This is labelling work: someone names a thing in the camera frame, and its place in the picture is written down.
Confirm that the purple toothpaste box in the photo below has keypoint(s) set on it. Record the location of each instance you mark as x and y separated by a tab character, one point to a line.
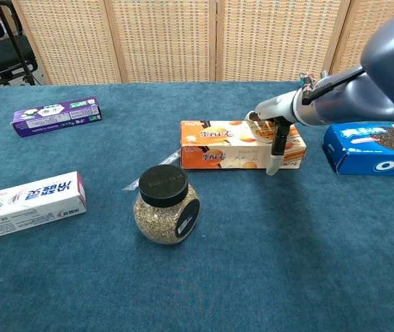
54	115

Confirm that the woven wooden folding screen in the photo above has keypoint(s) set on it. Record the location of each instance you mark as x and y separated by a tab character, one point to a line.
165	41

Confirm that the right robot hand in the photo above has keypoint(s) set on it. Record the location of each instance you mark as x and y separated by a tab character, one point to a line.
276	107

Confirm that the glass jar with black lid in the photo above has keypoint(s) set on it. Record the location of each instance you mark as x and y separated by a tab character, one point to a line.
155	221

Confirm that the orange wafer biscuit box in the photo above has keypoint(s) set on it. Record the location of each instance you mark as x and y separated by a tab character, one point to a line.
217	152

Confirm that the blue Oreo package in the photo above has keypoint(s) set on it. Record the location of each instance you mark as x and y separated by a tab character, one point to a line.
356	155

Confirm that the blue felt table cover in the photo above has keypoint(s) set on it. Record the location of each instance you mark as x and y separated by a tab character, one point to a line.
252	242

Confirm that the clear wrapped straw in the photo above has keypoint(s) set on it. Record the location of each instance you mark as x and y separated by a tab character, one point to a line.
170	159

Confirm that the white toothpaste box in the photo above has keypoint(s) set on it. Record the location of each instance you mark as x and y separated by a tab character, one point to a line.
27	207

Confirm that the black tripod stand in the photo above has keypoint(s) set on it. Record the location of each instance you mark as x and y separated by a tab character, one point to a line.
14	43

